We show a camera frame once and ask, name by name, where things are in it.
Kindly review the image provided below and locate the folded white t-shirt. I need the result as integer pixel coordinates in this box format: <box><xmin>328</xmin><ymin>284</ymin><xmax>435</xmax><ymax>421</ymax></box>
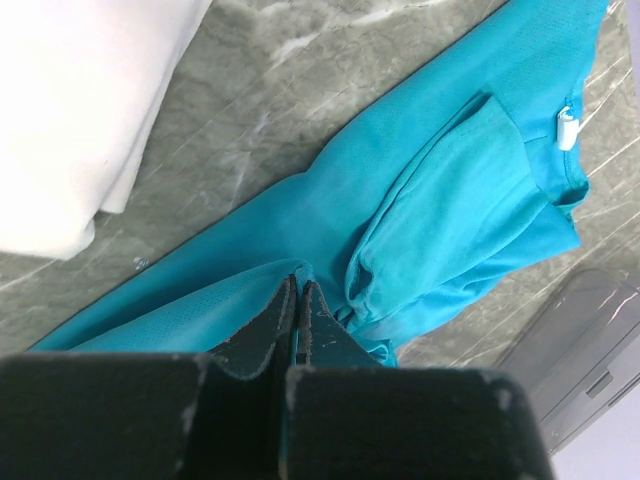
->
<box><xmin>1</xmin><ymin>1</ymin><xmax>209</xmax><ymax>260</ymax></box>

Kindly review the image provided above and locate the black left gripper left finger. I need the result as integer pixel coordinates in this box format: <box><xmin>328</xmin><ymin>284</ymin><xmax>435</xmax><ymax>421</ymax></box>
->
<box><xmin>1</xmin><ymin>278</ymin><xmax>297</xmax><ymax>479</ymax></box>

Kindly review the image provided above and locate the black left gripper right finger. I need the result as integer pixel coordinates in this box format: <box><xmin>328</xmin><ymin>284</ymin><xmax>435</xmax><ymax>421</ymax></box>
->
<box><xmin>282</xmin><ymin>283</ymin><xmax>554</xmax><ymax>479</ymax></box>

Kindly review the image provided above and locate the teal t-shirt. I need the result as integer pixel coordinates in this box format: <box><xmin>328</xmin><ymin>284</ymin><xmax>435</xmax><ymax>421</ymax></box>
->
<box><xmin>36</xmin><ymin>1</ymin><xmax>607</xmax><ymax>366</ymax></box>

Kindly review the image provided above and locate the clear plastic bin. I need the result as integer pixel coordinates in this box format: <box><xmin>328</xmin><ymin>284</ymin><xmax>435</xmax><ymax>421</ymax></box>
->
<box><xmin>495</xmin><ymin>268</ymin><xmax>639</xmax><ymax>454</ymax></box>

